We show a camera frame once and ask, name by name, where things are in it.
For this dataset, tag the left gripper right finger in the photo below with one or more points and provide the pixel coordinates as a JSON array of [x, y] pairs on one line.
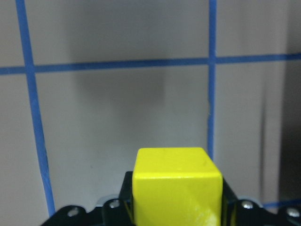
[[247, 212]]

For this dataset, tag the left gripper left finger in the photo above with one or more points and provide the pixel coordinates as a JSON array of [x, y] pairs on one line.
[[113, 212]]

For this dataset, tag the yellow block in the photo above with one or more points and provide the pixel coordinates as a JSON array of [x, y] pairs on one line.
[[178, 186]]

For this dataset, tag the brown paper table cover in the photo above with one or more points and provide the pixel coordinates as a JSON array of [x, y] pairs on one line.
[[85, 83]]

